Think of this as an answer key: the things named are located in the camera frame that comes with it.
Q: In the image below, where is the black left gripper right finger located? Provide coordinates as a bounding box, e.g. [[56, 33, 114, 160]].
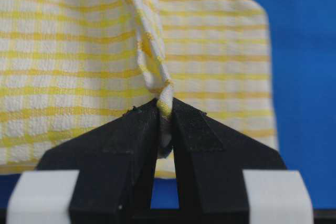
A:
[[170, 97, 313, 224]]

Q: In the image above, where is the yellow checked towel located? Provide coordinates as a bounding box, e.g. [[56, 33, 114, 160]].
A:
[[1, 0, 278, 174]]

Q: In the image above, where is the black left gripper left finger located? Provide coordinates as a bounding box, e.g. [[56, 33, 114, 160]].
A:
[[6, 98, 161, 224]]

